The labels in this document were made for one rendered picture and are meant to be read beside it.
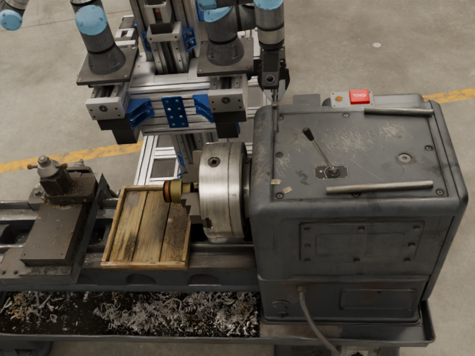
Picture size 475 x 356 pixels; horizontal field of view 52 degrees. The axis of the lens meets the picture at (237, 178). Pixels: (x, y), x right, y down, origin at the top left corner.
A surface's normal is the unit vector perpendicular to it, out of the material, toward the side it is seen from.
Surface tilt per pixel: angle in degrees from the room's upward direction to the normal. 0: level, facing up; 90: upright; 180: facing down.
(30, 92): 0
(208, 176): 25
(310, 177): 0
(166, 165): 0
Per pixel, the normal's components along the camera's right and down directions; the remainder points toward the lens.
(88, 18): -0.07, -0.55
